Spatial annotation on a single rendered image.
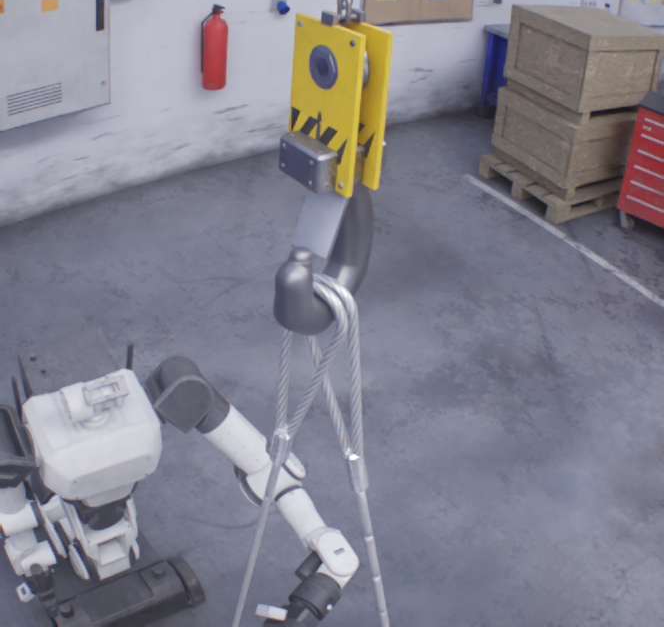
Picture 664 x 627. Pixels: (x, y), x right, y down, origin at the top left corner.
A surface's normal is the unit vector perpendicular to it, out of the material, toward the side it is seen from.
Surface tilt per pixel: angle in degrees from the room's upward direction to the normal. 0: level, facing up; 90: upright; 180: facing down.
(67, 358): 18
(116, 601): 0
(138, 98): 90
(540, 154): 90
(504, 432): 0
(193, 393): 69
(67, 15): 90
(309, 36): 90
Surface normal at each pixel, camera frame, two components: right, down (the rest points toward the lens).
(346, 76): -0.80, 0.29
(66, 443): 0.24, -0.64
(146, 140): 0.58, 0.49
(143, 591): 0.07, -0.82
